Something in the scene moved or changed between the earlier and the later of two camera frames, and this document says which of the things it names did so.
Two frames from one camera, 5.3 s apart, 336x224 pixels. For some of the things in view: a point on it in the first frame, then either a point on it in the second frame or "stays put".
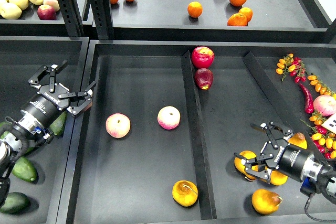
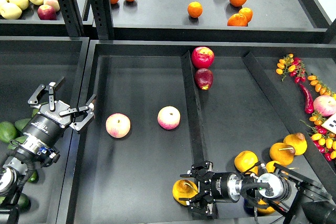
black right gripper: x=289 y=159 -> x=223 y=187
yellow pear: x=185 y=192 stays put
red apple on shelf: x=46 y=12 stays put
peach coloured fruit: x=52 y=0 stays put
